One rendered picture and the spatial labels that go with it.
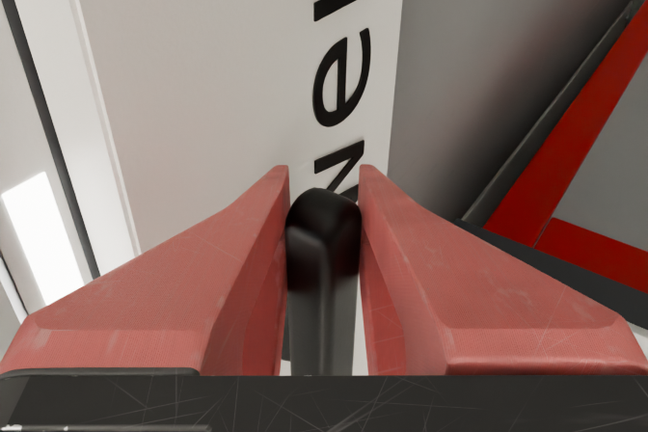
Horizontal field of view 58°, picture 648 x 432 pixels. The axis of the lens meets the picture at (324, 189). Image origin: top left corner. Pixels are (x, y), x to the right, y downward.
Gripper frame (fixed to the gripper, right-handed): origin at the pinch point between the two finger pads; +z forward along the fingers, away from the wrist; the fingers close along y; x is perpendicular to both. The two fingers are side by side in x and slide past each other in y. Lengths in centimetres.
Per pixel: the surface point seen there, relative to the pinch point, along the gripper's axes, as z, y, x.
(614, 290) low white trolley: 10.1, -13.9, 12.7
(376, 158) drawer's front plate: 7.4, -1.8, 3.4
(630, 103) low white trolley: 30.9, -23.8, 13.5
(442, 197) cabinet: 18.7, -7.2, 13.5
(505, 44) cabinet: 24.1, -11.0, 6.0
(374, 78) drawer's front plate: 6.9, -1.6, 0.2
